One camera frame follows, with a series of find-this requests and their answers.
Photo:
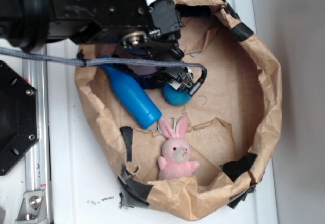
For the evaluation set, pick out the blue plastic bottle toy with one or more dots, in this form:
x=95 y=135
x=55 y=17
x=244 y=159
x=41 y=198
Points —
x=133 y=97

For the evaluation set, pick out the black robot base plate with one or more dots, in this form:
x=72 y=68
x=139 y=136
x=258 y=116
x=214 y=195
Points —
x=18 y=118

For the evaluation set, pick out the pink plush bunny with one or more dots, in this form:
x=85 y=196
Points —
x=176 y=151

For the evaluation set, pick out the teal rubber ball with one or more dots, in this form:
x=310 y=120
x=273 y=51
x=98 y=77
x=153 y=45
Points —
x=175 y=97

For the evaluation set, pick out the brown paper bag bin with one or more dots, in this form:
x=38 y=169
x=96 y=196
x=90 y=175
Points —
x=234 y=120

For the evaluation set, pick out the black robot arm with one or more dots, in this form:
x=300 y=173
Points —
x=25 y=23

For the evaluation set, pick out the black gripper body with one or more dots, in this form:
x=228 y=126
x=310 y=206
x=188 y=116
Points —
x=147 y=28

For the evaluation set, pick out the metal corner bracket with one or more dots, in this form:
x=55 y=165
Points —
x=33 y=209

